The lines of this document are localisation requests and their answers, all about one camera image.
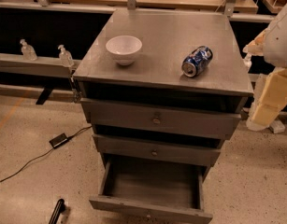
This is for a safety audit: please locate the white and yellow gripper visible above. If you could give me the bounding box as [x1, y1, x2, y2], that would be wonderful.
[243, 29, 287, 131]

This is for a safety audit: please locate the grey bottom drawer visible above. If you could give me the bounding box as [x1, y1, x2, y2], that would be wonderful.
[90, 155, 212, 224]

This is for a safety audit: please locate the grey drawer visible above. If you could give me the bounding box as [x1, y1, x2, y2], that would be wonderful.
[93, 134, 220, 166]
[90, 155, 212, 224]
[80, 98, 240, 140]

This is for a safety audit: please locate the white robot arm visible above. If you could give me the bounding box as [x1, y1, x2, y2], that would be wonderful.
[243, 4, 287, 131]

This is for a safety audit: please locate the grey top drawer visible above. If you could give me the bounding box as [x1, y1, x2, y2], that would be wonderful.
[80, 98, 240, 140]

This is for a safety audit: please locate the grey wooden drawer cabinet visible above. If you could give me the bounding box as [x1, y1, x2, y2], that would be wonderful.
[72, 8, 255, 179]

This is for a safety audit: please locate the grey middle drawer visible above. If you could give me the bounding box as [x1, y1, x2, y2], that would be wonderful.
[93, 134, 220, 166]

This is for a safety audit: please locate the white block on floor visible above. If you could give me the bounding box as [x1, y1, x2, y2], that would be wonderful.
[269, 119, 285, 133]

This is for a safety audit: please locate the crushed blue soda can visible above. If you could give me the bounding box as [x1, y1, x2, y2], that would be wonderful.
[181, 46, 213, 77]

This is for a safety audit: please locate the white ceramic bowl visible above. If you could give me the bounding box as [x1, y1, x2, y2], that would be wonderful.
[106, 35, 142, 65]

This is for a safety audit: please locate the clear pump bottle near cabinet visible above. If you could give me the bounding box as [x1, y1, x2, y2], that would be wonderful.
[58, 45, 74, 67]

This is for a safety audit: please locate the black power adapter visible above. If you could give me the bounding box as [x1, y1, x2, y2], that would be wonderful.
[50, 133, 68, 149]

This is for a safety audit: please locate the black cylindrical object on floor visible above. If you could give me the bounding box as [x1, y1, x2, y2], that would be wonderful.
[49, 199, 65, 224]

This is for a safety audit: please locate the clear pump bottle far left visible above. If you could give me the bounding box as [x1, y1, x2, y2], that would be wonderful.
[20, 39, 37, 61]

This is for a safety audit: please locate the grey metal shelf rail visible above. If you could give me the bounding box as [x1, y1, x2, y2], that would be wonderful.
[0, 53, 80, 78]

